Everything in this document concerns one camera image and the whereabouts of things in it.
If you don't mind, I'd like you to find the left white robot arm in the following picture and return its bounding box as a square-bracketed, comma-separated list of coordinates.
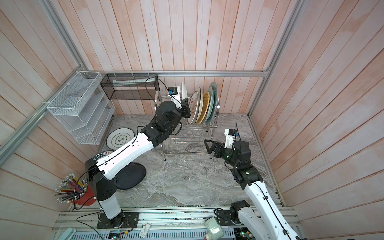
[85, 98, 191, 228]

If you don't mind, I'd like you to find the white plate black clover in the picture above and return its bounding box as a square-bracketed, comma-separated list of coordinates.
[106, 128, 135, 150]

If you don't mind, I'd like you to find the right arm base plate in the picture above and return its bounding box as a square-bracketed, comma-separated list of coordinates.
[214, 208, 242, 226]

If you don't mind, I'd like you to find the orange sunburst plate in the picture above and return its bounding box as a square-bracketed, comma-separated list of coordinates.
[181, 82, 188, 101]
[187, 91, 200, 125]

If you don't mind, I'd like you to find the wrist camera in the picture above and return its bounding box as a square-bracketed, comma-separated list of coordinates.
[168, 87, 182, 109]
[225, 129, 238, 149]

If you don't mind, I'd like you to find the red pencil holder cup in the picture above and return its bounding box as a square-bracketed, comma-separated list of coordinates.
[55, 174, 97, 210]

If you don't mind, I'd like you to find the yellow woven plate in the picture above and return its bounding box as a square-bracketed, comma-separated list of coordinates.
[196, 92, 211, 124]

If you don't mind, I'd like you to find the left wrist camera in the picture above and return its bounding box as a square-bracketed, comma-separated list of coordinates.
[168, 87, 182, 109]

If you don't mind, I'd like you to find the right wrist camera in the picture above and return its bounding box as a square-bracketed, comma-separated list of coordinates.
[225, 129, 238, 149]

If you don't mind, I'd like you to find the light teal flower plate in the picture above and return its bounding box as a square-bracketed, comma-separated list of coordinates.
[204, 87, 215, 125]

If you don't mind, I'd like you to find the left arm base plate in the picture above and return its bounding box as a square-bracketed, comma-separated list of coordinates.
[97, 212, 140, 229]

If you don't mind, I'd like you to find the white green device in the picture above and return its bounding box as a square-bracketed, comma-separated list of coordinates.
[204, 217, 224, 240]

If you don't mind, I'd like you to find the green rim lettered plate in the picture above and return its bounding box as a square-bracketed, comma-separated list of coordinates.
[93, 151, 113, 162]

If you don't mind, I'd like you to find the steel wire dish rack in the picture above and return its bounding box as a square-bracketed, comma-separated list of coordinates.
[160, 100, 220, 161]

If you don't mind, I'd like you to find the dark navy plate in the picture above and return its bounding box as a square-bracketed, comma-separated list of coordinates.
[113, 163, 147, 190]

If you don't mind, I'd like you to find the black mesh wall basket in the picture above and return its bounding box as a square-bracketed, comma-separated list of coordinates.
[101, 73, 160, 101]

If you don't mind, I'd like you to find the grey green plate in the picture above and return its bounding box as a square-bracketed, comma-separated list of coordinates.
[206, 82, 219, 124]

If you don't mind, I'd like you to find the white wire wall shelf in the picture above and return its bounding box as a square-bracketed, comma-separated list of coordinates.
[47, 72, 115, 145]

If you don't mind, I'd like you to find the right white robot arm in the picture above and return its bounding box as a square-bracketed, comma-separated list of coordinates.
[204, 140, 301, 240]

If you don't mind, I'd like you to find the aluminium frame rail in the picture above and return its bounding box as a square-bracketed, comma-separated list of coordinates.
[1, 1, 308, 166]

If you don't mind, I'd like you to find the cream floral plate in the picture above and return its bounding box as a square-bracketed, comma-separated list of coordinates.
[195, 87, 204, 124]

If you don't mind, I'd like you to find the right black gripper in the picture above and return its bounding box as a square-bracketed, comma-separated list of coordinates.
[205, 139, 239, 170]

